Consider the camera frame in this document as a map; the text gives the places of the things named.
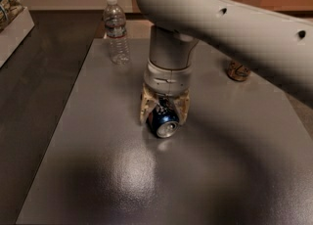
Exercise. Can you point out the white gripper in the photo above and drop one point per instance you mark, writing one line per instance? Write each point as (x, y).
(166, 79)

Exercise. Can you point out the blue pepsi can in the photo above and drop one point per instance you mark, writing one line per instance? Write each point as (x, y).
(163, 120)

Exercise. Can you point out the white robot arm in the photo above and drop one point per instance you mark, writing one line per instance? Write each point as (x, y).
(277, 47)

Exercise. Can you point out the gold brown soda can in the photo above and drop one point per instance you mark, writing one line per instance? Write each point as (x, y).
(237, 71)

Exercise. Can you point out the clear plastic water bottle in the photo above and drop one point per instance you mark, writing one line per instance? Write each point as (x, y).
(116, 32)

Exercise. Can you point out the white box with patterned items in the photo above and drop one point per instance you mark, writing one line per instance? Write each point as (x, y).
(15, 24)

